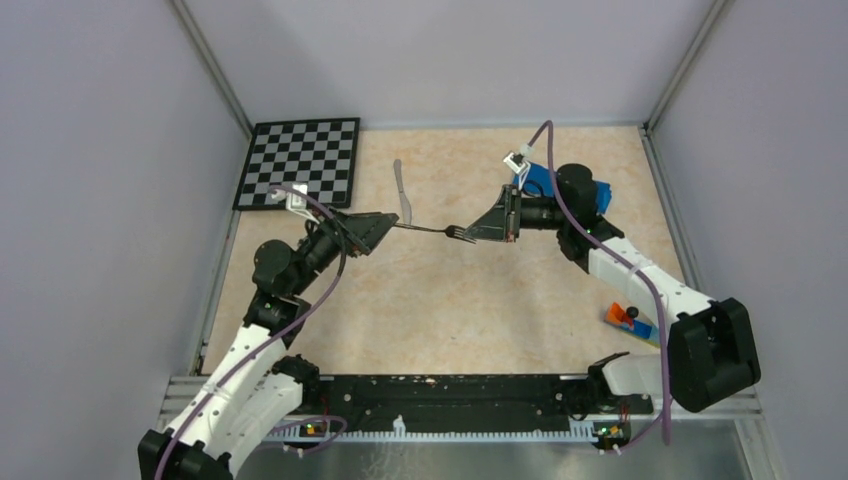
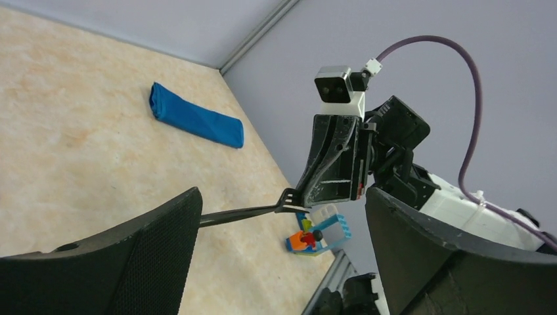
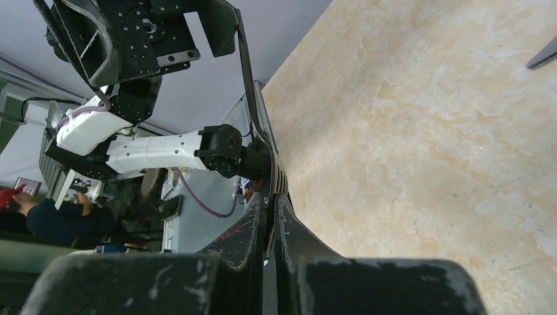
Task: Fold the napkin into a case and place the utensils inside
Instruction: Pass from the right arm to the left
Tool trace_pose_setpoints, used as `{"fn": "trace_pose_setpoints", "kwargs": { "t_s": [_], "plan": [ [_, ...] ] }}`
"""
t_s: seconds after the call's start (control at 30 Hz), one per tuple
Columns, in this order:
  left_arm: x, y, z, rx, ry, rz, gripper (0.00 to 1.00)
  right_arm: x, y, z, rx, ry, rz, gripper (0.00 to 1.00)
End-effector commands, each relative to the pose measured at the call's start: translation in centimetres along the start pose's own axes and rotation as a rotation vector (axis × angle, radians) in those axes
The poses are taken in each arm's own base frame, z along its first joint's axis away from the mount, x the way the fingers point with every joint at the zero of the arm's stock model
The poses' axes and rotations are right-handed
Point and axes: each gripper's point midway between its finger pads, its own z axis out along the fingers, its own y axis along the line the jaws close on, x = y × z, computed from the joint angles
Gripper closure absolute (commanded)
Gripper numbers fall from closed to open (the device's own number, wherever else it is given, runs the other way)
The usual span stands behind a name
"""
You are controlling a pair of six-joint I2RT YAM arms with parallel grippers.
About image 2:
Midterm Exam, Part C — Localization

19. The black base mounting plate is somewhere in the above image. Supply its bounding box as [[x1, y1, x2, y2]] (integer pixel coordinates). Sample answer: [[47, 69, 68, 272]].
[[309, 272, 380, 315]]

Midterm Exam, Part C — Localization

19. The orange toy piece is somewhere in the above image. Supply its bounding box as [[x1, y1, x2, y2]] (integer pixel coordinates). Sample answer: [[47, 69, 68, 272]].
[[288, 230, 323, 251]]

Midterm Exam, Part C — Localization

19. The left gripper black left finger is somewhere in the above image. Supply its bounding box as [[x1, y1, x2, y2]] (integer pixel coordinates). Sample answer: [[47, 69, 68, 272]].
[[1, 187, 203, 314]]

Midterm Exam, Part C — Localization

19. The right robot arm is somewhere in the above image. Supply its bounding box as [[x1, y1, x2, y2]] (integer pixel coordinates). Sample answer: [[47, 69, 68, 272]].
[[296, 97, 556, 254]]

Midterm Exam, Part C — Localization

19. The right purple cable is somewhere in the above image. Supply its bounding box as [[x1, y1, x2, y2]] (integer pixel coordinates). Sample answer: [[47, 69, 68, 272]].
[[376, 35, 557, 253]]

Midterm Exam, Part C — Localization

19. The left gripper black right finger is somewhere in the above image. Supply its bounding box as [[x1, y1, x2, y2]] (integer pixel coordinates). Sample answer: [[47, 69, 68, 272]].
[[365, 188, 556, 314]]

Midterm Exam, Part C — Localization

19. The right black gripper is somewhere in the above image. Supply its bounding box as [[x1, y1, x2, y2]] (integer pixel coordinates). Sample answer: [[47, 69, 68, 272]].
[[296, 114, 377, 208]]

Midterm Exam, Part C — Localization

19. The blue cloth napkin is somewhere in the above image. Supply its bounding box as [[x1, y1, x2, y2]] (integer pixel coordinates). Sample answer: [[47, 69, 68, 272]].
[[148, 82, 244, 149]]

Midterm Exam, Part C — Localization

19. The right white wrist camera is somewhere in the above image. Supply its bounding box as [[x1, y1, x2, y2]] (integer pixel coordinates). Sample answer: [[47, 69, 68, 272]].
[[314, 58, 382, 119]]

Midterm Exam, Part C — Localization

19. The dark metal fork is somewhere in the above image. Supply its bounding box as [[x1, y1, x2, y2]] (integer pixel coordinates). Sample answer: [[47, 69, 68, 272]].
[[199, 188, 309, 228]]

